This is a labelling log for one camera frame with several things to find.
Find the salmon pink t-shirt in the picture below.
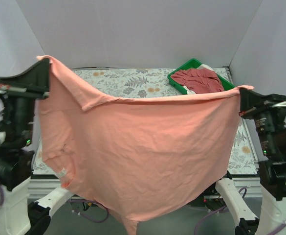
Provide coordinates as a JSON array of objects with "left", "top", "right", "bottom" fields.
[{"left": 39, "top": 57, "right": 241, "bottom": 235}]

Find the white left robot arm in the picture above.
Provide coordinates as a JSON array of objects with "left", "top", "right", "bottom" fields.
[{"left": 0, "top": 58, "right": 71, "bottom": 235}]

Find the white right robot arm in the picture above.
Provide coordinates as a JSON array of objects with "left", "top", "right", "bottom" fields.
[{"left": 207, "top": 88, "right": 286, "bottom": 235}]

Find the dusty rose t-shirt in tray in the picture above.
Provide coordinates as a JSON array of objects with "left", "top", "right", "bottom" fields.
[{"left": 171, "top": 68, "right": 224, "bottom": 94}]

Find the white garment in tray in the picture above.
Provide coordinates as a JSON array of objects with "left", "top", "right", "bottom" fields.
[{"left": 183, "top": 64, "right": 214, "bottom": 94}]

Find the green plastic tray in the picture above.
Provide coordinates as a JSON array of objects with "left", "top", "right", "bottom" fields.
[{"left": 168, "top": 59, "right": 234, "bottom": 94}]

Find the floral patterned table mat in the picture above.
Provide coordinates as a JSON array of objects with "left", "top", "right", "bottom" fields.
[{"left": 31, "top": 67, "right": 258, "bottom": 176}]

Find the aluminium front frame rail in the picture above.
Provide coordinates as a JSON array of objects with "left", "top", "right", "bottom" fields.
[{"left": 28, "top": 174, "right": 262, "bottom": 199}]

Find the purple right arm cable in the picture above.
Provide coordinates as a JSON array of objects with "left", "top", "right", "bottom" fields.
[{"left": 194, "top": 187, "right": 286, "bottom": 235}]

